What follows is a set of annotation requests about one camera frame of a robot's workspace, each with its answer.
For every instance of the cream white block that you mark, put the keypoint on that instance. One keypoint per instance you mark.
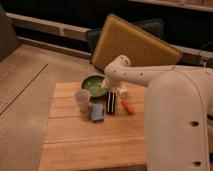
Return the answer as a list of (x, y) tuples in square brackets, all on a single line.
[(122, 91)]

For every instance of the yellow cushion panel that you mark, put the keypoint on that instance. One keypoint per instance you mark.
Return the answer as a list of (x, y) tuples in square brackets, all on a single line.
[(124, 44)]

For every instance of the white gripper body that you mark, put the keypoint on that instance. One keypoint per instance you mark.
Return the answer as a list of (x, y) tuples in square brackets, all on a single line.
[(109, 85)]

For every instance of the blue sponge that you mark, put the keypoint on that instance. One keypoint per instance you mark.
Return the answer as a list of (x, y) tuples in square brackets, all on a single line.
[(96, 112)]

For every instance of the white paper cup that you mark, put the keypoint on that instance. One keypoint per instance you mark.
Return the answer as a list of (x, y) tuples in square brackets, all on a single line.
[(82, 99)]

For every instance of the black white striped block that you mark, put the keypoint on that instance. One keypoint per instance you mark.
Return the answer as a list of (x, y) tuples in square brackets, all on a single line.
[(110, 103)]

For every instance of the green ceramic bowl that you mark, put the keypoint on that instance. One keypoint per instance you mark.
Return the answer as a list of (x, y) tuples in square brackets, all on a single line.
[(93, 85)]

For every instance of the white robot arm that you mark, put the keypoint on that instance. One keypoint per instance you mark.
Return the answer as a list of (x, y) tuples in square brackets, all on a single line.
[(177, 105)]

